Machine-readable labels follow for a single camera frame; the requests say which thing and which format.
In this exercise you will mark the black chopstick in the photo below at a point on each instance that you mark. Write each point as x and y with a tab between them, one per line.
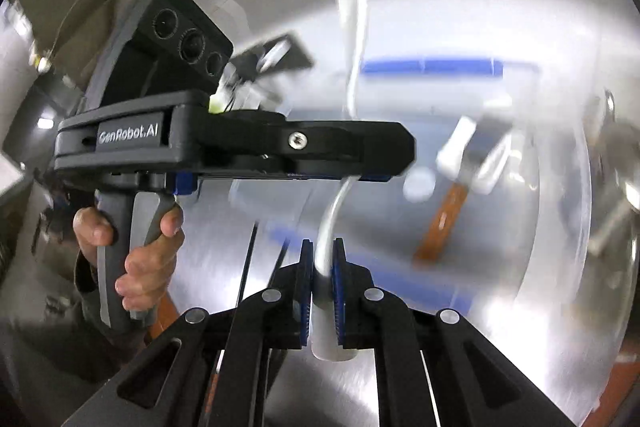
247	264

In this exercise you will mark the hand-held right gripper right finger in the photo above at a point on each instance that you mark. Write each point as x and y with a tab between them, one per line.
340	294

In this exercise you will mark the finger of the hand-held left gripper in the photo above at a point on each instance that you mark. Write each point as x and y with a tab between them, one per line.
340	147

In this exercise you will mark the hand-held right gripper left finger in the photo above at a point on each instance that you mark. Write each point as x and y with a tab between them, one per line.
303	292

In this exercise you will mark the long white ceramic spoon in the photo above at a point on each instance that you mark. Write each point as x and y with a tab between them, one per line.
351	32

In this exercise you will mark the small round white dish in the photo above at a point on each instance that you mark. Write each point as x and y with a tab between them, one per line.
420	184

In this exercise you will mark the person's left hand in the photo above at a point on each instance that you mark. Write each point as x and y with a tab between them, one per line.
147	269

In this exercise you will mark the stainless steel pot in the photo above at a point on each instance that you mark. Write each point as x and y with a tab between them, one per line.
617	167

